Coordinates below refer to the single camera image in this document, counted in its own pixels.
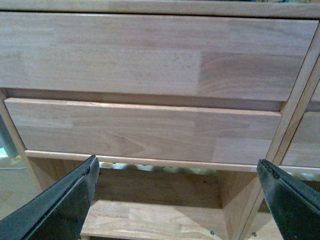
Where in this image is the lower wooden drawer front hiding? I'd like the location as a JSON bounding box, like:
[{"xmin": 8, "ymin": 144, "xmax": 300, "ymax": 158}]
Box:
[{"xmin": 5, "ymin": 98, "xmax": 282, "ymax": 165}]

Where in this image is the wooden drawer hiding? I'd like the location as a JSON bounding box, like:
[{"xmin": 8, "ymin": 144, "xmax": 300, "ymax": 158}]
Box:
[
  {"xmin": 0, "ymin": 12, "xmax": 318, "ymax": 101},
  {"xmin": 5, "ymin": 98, "xmax": 282, "ymax": 165}
]

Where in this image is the grey metal leg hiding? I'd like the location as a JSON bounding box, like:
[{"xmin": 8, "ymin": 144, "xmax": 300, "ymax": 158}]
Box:
[{"xmin": 0, "ymin": 117, "xmax": 19, "ymax": 158}]

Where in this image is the upper wooden drawer front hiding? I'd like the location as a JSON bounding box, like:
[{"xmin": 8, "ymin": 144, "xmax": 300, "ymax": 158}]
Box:
[{"xmin": 0, "ymin": 12, "xmax": 318, "ymax": 101}]

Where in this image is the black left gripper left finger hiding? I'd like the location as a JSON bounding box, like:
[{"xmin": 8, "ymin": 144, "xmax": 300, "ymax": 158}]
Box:
[{"xmin": 0, "ymin": 155, "xmax": 100, "ymax": 240}]

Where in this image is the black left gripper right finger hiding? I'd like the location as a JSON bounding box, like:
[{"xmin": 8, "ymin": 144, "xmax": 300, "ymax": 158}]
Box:
[{"xmin": 256, "ymin": 159, "xmax": 320, "ymax": 240}]

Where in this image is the light wooden shelf cabinet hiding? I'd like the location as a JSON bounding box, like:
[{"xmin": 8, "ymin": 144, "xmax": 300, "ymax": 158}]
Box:
[{"xmin": 0, "ymin": 0, "xmax": 320, "ymax": 240}]

